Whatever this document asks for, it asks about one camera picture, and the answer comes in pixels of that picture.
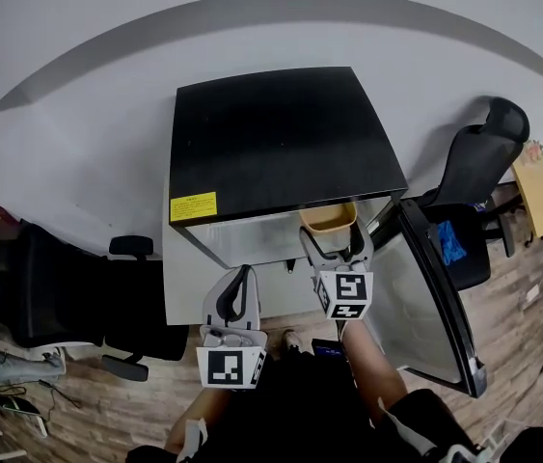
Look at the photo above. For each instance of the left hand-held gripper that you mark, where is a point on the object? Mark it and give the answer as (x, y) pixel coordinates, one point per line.
(225, 367)

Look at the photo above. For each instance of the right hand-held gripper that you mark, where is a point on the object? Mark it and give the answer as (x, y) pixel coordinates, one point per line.
(345, 290)

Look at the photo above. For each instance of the yellow plastic container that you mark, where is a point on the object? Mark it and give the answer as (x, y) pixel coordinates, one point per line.
(329, 221)

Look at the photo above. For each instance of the person's right forearm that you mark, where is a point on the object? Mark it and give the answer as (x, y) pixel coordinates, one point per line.
(370, 360)

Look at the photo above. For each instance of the person's left forearm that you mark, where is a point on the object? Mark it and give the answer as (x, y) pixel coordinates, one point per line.
(194, 410)

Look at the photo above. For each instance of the person's shoe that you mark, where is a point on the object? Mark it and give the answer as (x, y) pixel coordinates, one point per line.
(294, 341)

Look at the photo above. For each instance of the dark phone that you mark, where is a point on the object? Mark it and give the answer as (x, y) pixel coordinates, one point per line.
(329, 350)

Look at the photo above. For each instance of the yellow warning sticker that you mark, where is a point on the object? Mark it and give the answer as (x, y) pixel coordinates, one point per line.
(193, 207)

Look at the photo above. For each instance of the blue cloth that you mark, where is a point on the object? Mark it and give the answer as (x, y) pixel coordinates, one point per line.
(452, 243)

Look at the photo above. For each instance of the person's black shorts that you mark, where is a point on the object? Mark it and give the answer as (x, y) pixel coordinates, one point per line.
(290, 403)

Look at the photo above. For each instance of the black mesh office chair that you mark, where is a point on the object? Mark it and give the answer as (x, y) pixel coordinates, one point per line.
(480, 162)

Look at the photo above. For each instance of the black office chair with armrests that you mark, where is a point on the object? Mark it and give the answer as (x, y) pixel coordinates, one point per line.
(59, 292)

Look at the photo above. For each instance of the light wooden board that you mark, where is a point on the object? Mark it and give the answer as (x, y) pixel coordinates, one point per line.
(538, 196)

